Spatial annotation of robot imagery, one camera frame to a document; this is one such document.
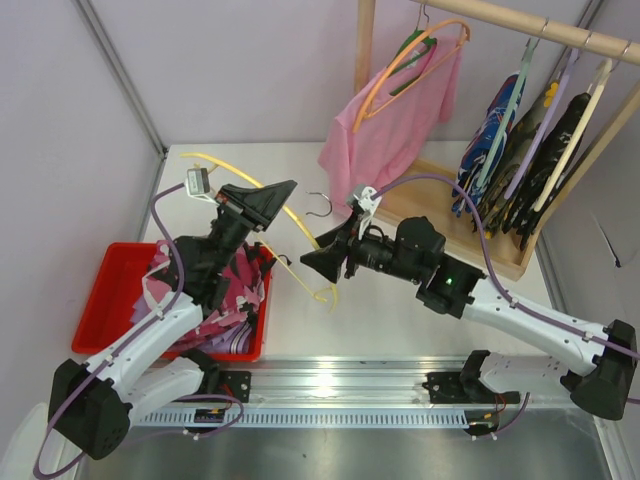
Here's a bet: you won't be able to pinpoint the red plastic bin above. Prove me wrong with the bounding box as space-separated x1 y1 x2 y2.
71 243 272 363

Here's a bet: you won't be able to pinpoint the aluminium mounting rail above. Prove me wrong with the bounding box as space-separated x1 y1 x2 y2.
79 355 617 409

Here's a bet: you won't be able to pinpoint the orange hanger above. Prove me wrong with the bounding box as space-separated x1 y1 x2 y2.
350 18 472 134

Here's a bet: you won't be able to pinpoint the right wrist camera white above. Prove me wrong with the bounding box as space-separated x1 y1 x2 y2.
346 184 381 240

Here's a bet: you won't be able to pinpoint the black patterned trousers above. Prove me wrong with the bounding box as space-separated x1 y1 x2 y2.
503 93 591 251

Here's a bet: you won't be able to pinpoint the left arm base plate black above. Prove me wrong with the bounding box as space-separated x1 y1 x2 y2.
214 370 252 403

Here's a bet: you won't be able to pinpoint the cream hanger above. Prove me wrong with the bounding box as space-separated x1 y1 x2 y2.
533 59 613 212

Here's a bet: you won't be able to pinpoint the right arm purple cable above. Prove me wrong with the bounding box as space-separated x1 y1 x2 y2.
374 173 640 406

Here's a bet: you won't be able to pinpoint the plain pink garment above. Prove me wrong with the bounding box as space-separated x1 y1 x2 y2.
318 37 461 216

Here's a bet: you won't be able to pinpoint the white slotted cable duct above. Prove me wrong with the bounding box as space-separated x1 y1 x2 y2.
137 407 469 429

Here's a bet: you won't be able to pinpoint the mint green hanger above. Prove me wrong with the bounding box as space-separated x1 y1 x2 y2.
488 37 539 164

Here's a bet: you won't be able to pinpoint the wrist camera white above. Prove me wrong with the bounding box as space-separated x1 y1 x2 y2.
346 184 381 240
184 167 219 205

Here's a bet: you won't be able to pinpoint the yellow hanger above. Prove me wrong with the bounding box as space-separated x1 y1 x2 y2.
180 152 339 313

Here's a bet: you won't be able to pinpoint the blue patterned trousers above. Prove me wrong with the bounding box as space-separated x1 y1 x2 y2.
456 71 521 209

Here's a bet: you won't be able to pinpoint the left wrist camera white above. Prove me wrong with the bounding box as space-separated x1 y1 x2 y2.
184 167 219 205

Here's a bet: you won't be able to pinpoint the purple folded garment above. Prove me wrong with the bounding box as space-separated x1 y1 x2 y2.
130 294 251 356

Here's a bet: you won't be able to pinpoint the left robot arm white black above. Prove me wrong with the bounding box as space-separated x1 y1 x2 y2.
48 180 297 460

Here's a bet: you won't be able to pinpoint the olive camouflage trousers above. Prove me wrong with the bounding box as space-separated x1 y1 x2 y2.
478 80 557 240

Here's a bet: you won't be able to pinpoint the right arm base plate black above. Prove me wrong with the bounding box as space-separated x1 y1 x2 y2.
422 371 521 405

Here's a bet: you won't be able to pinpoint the purple hanger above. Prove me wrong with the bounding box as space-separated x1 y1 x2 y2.
504 48 580 200

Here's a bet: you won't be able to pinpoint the wooden clothes rack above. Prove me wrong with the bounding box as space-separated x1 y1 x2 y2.
352 0 640 281

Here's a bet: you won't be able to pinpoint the pink camouflage trousers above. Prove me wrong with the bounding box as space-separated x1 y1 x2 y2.
131 240 276 324

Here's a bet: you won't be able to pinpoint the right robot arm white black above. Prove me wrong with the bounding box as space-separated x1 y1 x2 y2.
300 216 639 420

